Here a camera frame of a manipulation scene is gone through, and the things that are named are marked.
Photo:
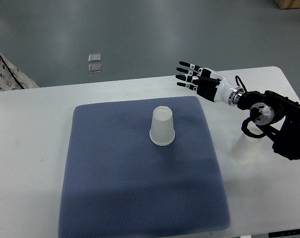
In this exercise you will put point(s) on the metal floor plate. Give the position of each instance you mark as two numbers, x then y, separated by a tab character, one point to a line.
94	67
96	57

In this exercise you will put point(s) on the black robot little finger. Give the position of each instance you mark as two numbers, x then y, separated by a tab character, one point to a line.
188	86

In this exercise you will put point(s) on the person in calligraphy print trousers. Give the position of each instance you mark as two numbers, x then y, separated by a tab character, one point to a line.
12	78

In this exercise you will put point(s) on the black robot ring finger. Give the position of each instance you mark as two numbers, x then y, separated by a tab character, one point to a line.
187	78

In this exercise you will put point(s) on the white paper cup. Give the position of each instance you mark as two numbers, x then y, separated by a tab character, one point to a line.
245	148
162	131

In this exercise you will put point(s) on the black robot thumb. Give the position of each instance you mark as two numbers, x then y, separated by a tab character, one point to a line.
206	81

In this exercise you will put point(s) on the wooden box corner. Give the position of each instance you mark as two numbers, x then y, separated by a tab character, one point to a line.
288	4

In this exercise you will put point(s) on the blue-grey textured cushion mat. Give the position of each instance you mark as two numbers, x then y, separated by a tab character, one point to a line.
119	184

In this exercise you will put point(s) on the black table control panel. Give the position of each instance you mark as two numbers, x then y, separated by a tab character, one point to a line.
295	232

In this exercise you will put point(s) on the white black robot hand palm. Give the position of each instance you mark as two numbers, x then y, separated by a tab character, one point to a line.
224	92

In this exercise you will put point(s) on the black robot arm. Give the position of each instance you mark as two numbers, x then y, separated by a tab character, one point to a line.
270	114

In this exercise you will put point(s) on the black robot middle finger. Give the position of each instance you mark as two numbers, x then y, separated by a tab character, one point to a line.
188	72

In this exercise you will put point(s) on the lower metal floor plate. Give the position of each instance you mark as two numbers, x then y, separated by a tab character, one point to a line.
94	67

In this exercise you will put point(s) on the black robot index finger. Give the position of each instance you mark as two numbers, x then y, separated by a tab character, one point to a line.
191	66

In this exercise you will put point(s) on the white paper cup on mat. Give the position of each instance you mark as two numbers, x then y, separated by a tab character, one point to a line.
162	131

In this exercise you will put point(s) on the upper metal floor plate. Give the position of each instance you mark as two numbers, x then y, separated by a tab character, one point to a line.
96	57

